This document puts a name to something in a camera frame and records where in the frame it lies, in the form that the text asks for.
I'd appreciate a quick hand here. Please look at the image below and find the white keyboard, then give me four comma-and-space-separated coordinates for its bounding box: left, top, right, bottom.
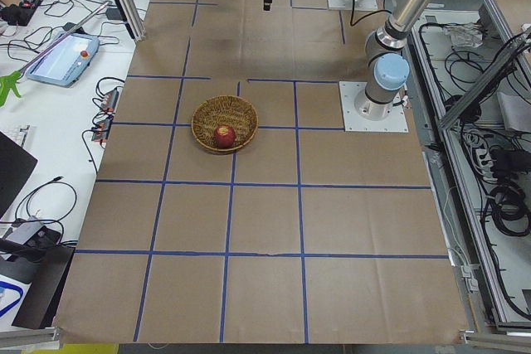
1, 124, 32, 149

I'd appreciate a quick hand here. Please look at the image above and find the black laptop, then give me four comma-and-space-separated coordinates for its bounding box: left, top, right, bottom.
0, 133, 37, 216

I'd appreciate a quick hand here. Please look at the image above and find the round wicker basket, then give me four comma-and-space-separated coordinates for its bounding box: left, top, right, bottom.
191, 95, 258, 154

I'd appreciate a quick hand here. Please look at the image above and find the blue teach pendant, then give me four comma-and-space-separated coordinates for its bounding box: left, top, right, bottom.
25, 33, 100, 87

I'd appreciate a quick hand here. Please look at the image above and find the dark red apple in basket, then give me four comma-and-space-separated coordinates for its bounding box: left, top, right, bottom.
214, 124, 236, 149

